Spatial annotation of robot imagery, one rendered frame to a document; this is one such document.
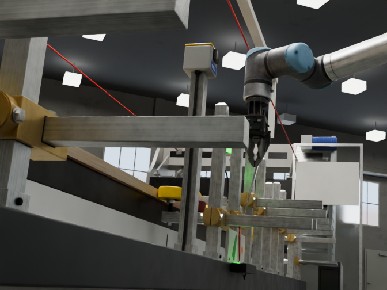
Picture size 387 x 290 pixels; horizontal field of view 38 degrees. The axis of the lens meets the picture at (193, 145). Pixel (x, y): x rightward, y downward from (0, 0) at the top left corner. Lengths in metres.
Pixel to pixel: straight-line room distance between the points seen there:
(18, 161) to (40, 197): 0.46
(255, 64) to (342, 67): 0.27
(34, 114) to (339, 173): 3.84
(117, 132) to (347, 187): 3.79
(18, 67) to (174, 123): 0.19
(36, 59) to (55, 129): 0.09
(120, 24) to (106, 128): 0.26
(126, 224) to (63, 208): 0.34
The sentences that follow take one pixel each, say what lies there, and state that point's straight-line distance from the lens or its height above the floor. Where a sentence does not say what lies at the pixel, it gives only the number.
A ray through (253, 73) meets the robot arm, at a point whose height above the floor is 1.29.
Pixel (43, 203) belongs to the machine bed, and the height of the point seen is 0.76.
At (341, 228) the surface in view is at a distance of 4.34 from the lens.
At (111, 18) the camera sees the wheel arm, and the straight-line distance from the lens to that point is 0.40.
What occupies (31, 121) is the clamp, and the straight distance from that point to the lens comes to 0.67.
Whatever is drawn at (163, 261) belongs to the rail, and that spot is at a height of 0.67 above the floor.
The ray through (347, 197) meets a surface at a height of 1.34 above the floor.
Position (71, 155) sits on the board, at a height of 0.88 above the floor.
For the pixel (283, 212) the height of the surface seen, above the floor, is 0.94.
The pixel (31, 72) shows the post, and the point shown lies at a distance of 0.69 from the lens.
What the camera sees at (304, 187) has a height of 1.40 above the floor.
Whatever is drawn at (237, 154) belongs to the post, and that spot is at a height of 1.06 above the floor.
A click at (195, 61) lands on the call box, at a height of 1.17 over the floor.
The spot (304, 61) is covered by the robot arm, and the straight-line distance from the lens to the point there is 1.74.
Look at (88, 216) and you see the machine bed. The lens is 1.31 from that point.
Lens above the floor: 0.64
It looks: 14 degrees up
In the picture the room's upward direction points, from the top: 5 degrees clockwise
